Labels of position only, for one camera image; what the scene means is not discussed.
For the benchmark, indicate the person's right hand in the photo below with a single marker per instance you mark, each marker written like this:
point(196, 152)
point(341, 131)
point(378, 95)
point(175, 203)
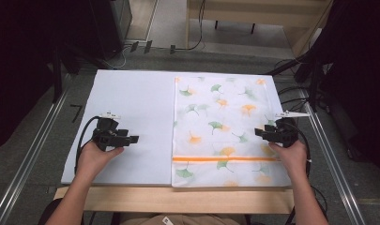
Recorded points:
point(291, 157)

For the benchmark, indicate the white board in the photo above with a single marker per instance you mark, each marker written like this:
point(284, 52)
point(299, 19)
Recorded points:
point(137, 103)

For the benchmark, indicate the metal floor rail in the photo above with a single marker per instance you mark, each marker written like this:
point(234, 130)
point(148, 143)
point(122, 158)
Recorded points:
point(28, 156)
point(334, 162)

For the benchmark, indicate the wooden table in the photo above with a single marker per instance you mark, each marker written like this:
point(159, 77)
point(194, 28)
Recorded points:
point(184, 200)

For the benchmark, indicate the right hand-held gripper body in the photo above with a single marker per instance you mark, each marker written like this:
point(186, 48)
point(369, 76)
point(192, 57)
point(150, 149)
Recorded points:
point(284, 132)

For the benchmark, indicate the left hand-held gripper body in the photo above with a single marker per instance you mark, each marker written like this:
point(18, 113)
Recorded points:
point(107, 134)

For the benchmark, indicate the light wooden bench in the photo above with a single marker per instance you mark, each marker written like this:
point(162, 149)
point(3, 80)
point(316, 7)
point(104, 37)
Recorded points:
point(259, 9)

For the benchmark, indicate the black metal stand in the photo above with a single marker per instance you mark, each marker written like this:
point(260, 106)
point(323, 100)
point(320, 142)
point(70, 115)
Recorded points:
point(312, 84)

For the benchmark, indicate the white leaf print pillowcase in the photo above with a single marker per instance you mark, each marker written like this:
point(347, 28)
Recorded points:
point(222, 131)

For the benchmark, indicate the person's beige trousers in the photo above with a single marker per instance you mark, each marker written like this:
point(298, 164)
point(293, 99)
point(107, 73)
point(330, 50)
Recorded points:
point(209, 219)

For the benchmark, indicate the person's left hand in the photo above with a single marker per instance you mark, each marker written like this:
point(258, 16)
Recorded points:
point(91, 161)

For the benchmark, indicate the white clothing label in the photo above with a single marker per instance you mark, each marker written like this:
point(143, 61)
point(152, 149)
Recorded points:
point(167, 221)

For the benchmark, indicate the dark curtain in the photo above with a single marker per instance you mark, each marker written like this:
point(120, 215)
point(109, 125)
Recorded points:
point(15, 62)
point(359, 78)

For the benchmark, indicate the dark cabinet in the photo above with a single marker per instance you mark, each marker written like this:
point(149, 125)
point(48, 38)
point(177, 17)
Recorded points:
point(97, 25)

